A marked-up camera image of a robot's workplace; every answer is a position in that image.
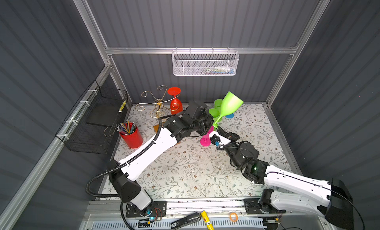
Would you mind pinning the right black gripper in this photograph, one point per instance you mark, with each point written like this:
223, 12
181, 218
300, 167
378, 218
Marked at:
230, 136

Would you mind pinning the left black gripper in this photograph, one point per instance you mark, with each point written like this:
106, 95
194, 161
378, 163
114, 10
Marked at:
210, 120

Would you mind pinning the pink wine glass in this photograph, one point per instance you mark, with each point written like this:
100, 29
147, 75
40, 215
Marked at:
205, 140

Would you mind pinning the blue wine glass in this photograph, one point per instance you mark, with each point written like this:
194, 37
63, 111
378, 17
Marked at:
230, 116

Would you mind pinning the green wine glass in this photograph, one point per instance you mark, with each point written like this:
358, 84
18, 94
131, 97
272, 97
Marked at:
214, 112
230, 104
217, 103

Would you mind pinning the red wine glass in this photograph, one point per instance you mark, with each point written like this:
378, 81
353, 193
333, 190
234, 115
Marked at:
175, 101

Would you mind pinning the wooden base wire glass rack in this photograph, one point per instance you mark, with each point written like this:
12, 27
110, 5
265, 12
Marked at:
160, 104

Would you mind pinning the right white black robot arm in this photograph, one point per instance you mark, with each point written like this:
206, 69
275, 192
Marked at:
329, 199

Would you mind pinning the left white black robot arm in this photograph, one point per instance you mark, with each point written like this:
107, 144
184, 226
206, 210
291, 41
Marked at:
172, 129

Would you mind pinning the red pencil cup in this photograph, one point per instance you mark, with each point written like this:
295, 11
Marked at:
130, 134

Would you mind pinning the yellow marker in black basket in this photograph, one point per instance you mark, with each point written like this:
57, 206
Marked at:
122, 106

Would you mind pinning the black stapler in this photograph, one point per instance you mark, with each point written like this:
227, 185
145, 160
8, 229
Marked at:
190, 219

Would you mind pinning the yellow glue tube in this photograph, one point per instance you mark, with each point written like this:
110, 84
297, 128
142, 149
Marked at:
207, 220

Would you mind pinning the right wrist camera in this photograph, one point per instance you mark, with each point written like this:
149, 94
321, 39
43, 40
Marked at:
215, 140

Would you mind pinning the white wire wall basket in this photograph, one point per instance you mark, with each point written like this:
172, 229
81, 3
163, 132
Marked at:
205, 62

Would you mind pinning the black wire wall basket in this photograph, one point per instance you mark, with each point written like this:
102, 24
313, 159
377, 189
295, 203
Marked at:
91, 126

